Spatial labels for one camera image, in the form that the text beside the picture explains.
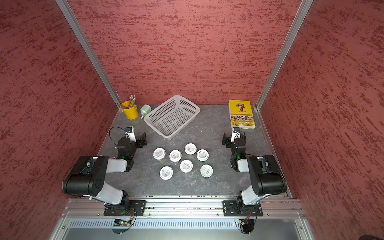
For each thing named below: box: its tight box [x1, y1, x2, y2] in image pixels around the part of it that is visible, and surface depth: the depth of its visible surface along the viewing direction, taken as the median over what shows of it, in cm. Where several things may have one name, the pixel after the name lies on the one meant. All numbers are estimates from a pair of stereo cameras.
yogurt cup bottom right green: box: [200, 164, 214, 178], surface depth 82 cm
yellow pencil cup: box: [121, 100, 139, 120], surface depth 111 cm
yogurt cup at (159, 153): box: [152, 147, 166, 160], surface depth 88 cm
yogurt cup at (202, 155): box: [196, 149, 210, 162], surface depth 88 cm
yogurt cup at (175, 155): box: [169, 149, 182, 162], surface depth 87 cm
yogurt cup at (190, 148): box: [184, 143, 197, 155], surface depth 91 cm
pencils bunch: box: [128, 95, 136, 109], surface depth 105 cm
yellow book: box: [228, 100, 256, 130], surface depth 115 cm
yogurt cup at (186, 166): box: [179, 159, 194, 173], surface depth 84 cm
